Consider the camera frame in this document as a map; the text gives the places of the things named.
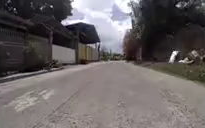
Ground grey concrete road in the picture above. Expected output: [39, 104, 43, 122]
[0, 60, 205, 128]

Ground reddish bush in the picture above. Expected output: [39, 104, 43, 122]
[122, 29, 143, 62]

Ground building with dark roof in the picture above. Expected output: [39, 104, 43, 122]
[65, 22, 101, 64]

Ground white bag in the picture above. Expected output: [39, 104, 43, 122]
[167, 49, 180, 65]

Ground row of trees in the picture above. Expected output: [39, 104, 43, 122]
[128, 0, 205, 63]
[0, 0, 74, 23]

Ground grass verge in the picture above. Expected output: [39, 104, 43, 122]
[136, 60, 205, 86]

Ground pile of white bags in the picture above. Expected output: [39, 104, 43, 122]
[178, 49, 205, 65]

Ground dark fence wall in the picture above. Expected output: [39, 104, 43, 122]
[0, 6, 101, 79]

